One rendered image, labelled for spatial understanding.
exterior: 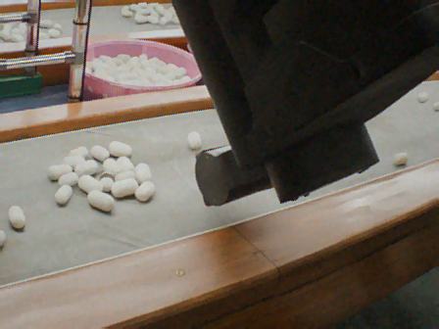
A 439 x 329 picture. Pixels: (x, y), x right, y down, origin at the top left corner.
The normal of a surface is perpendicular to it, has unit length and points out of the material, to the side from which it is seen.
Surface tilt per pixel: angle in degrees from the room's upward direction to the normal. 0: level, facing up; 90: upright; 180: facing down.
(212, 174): 94
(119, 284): 0
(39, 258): 0
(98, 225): 0
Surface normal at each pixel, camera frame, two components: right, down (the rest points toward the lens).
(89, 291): 0.17, -0.86
